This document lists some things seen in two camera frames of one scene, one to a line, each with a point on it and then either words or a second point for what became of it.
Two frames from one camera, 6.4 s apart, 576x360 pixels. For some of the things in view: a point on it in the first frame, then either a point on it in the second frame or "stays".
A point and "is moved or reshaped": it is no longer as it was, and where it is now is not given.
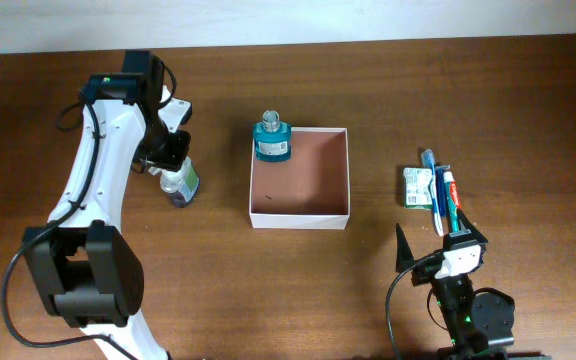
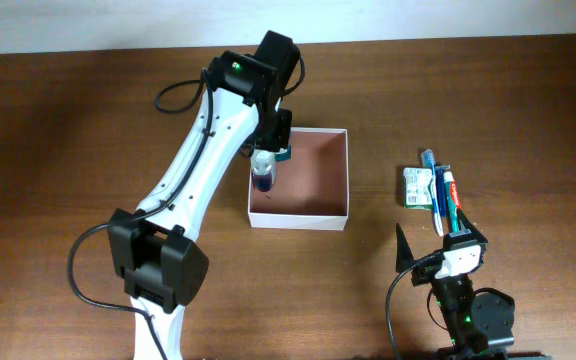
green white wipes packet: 417,194 stays
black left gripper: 174,158 → 283,133
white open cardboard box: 310,191 stays
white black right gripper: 404,252 stays
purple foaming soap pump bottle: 182,186 is moved or reshaped
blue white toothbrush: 428,160 stays
